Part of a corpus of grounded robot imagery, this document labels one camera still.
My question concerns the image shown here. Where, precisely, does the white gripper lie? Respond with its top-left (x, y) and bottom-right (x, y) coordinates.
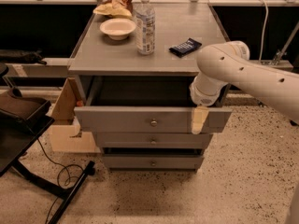
top-left (189, 73), bottom-right (227, 134)

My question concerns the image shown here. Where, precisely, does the grey top drawer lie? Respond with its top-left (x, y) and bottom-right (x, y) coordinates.
top-left (74, 76), bottom-right (234, 134)

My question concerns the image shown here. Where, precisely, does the grey drawer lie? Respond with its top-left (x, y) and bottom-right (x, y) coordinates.
top-left (102, 147), bottom-right (204, 170)
top-left (74, 76), bottom-right (234, 134)
top-left (93, 133), bottom-right (212, 149)

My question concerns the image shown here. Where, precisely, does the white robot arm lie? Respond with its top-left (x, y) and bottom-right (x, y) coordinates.
top-left (191, 41), bottom-right (299, 224)

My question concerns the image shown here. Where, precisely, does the grey drawer cabinet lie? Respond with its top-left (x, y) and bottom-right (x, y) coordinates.
top-left (69, 3), bottom-right (231, 171)

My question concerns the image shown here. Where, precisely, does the grey bottom drawer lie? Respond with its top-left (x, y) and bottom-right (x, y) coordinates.
top-left (102, 147), bottom-right (204, 170)

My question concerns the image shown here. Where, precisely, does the grey middle drawer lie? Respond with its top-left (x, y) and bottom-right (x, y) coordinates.
top-left (93, 133), bottom-right (212, 149)

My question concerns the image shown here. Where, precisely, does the dark blue snack packet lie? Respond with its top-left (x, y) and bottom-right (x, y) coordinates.
top-left (169, 38), bottom-right (202, 58)

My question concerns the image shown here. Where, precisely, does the clear plastic water bottle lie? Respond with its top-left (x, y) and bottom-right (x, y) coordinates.
top-left (135, 0), bottom-right (155, 55)

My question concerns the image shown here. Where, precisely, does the white bowl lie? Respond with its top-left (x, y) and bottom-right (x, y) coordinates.
top-left (100, 19), bottom-right (135, 41)

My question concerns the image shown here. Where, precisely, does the cardboard box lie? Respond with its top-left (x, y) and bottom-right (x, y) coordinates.
top-left (48, 77), bottom-right (100, 153)

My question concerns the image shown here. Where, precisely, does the yellow cloth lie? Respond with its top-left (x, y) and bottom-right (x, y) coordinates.
top-left (93, 3), bottom-right (132, 19)

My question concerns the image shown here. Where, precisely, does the black stand with tray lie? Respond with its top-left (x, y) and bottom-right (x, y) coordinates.
top-left (0, 62), bottom-right (97, 224)

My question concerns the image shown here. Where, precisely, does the white hanging cable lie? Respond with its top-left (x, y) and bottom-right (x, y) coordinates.
top-left (256, 0), bottom-right (270, 62)

